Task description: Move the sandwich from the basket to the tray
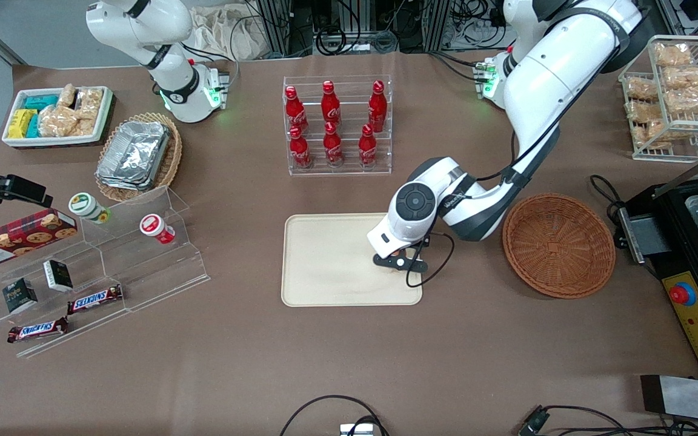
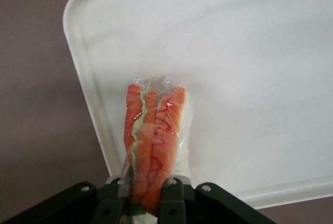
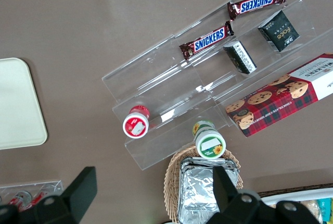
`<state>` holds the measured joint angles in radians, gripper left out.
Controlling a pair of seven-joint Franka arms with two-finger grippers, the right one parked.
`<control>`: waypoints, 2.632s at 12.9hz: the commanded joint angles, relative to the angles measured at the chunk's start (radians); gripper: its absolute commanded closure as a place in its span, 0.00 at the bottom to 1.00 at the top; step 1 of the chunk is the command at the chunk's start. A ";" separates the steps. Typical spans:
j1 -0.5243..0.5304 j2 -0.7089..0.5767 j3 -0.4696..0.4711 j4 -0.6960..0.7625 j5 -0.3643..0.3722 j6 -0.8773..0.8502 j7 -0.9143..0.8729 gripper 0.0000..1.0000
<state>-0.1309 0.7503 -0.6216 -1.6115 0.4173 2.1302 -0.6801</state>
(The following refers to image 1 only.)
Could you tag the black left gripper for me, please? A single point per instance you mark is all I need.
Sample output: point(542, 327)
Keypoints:
point(426, 241)

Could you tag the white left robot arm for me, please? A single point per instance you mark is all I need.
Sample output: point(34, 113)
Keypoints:
point(549, 79)

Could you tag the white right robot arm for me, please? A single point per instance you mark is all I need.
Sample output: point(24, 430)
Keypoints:
point(161, 48)

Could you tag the cream rectangular tray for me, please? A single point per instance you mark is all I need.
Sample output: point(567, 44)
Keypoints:
point(325, 260)

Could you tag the round brown wicker basket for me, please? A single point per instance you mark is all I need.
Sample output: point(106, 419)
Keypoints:
point(558, 245)

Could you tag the oval light wicker basket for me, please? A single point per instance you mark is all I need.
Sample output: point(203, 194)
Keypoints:
point(172, 157)

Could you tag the red tartan cookie box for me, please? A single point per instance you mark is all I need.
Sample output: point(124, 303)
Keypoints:
point(19, 239)

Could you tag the white rectangular snack bin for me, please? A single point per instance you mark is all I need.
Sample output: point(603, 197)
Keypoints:
point(58, 140)

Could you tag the green white yogurt cup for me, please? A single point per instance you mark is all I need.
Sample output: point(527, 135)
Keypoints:
point(87, 207)

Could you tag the teal snack pack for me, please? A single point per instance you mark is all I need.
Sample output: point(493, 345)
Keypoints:
point(40, 102)
point(33, 127)

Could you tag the yellow snack pack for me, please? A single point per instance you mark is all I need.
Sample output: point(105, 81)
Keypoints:
point(20, 123)

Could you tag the clear bag of crackers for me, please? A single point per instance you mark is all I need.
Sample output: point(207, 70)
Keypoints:
point(67, 95)
point(89, 103)
point(57, 121)

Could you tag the small dark green box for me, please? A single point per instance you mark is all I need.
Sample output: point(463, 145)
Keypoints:
point(58, 275)
point(19, 295)

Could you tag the aluminium foil container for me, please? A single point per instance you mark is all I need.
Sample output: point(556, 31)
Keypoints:
point(134, 154)

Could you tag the clear acrylic bottle rack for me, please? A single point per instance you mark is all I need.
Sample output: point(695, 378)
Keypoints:
point(349, 171)

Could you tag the Snickers bar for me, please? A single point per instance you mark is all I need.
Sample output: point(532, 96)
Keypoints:
point(94, 299)
point(37, 330)

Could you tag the red cola bottle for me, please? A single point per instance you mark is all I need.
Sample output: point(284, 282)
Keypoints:
point(295, 112)
point(332, 147)
point(330, 104)
point(300, 150)
point(367, 148)
point(377, 108)

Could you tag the red white yogurt cup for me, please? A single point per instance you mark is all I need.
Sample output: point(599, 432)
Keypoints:
point(155, 227)

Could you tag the clear acrylic step stand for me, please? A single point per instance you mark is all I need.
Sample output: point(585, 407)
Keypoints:
point(143, 272)

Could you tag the small silver device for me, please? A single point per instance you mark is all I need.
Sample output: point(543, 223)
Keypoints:
point(356, 430)

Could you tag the beige crumpled cloth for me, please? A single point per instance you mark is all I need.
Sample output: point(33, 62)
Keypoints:
point(222, 33)

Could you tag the red emergency stop button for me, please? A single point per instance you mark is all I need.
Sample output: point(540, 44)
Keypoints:
point(682, 294)

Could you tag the bagged pastry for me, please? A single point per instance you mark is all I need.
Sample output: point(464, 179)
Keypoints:
point(671, 54)
point(649, 133)
point(643, 111)
point(641, 89)
point(691, 100)
point(687, 77)

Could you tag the black yellow sealing machine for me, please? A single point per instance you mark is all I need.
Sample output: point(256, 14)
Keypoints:
point(688, 339)

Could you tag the grey black flat panel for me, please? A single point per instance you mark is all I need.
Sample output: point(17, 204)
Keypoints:
point(688, 399)

